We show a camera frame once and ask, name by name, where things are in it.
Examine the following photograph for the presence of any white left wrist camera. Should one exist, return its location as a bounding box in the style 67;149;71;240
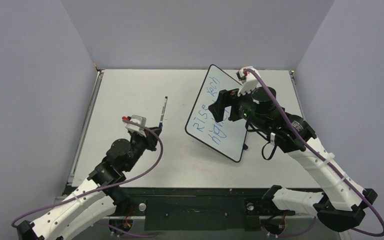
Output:
121;115;147;137

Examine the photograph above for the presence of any white whiteboard black frame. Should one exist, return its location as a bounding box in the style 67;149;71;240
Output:
184;64;247;163

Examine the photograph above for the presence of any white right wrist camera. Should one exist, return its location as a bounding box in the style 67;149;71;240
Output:
236;66;260;97

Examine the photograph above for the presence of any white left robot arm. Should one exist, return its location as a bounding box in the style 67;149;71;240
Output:
11;125;164;240

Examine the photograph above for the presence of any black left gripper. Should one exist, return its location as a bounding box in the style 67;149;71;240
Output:
124;126;162;173

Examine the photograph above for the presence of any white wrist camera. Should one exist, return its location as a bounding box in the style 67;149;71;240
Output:
121;115;147;137
236;66;260;97

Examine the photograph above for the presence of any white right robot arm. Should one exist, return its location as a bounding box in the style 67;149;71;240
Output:
208;87;378;232

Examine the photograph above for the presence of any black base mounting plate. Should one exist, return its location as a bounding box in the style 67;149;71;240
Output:
62;187;312;232

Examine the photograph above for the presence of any white marker pen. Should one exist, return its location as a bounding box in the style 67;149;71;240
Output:
158;96;168;125

